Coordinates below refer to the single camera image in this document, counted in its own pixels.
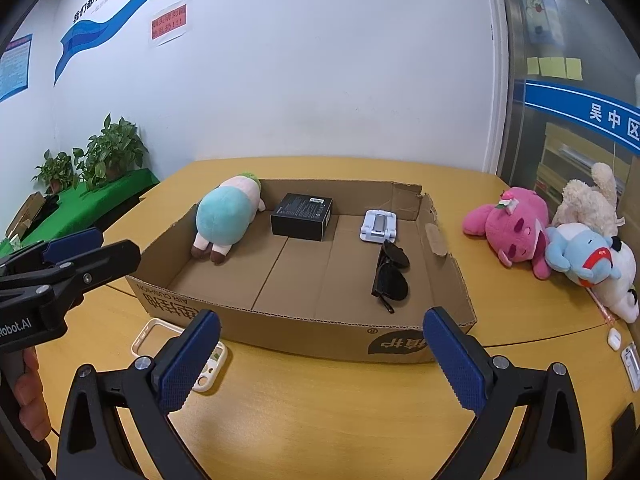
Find red wall notice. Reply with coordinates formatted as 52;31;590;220
151;3;188;44

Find person's left hand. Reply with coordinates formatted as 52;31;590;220
14;347;52;442

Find blue framed wall poster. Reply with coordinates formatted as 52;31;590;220
0;35;32;102

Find white earbuds case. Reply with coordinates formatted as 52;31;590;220
606;327;622;351

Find yellow sticky notes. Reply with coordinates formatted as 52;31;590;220
526;56;582;81

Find beige fluffy plush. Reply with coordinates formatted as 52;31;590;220
551;162;625;237

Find small black box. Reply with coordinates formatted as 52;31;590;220
270;193;333;242

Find white clear phone case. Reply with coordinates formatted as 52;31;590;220
130;318;228;394

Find brown cardboard box tray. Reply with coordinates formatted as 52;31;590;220
128;180;476;364

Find black sunglasses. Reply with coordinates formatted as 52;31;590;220
371;240;410;314

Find small cardboard box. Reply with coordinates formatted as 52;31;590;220
6;192;46;240

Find teal and pink plush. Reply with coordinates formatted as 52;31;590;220
191;172;266;264

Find pink bear plush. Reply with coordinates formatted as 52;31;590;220
462;186;551;280

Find white rectangular gadget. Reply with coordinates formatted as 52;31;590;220
620;342;640;392

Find blue and white plush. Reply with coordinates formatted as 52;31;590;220
544;222;639;324

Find potted green plant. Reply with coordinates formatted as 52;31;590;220
73;114;149;190
32;150;78;195

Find grey folding phone stand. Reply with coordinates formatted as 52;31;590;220
359;209;397;244

